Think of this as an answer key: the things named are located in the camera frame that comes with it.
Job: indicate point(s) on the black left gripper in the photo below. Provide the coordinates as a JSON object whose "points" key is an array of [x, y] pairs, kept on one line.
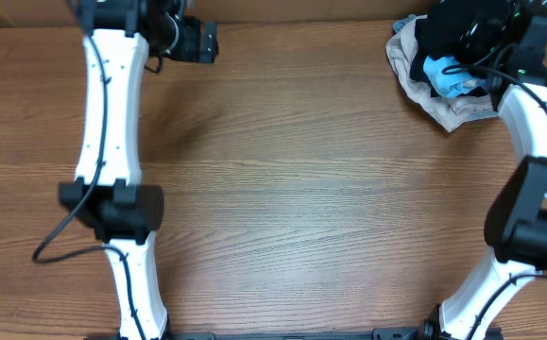
{"points": [[190, 50]]}

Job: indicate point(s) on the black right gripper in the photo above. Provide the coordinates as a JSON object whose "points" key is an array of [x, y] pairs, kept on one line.
{"points": [[486, 30]]}

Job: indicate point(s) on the black t-shirt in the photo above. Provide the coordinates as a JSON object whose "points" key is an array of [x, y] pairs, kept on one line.
{"points": [[438, 34]]}

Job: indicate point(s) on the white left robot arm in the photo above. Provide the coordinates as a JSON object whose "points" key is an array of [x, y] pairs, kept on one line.
{"points": [[107, 194]]}

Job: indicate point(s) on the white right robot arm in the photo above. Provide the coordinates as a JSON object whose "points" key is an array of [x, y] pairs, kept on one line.
{"points": [[515, 228]]}

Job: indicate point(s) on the light blue printed t-shirt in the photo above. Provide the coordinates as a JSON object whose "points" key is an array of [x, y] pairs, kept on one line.
{"points": [[449, 85]]}

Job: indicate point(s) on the teal garment in pile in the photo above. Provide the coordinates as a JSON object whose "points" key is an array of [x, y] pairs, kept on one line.
{"points": [[400, 24]]}

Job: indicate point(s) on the beige folded garment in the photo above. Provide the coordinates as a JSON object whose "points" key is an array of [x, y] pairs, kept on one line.
{"points": [[448, 113]]}

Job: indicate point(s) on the brown cardboard backboard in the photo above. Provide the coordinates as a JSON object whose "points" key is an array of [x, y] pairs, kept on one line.
{"points": [[52, 13]]}

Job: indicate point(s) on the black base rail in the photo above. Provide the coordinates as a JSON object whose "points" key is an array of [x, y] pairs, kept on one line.
{"points": [[403, 333]]}

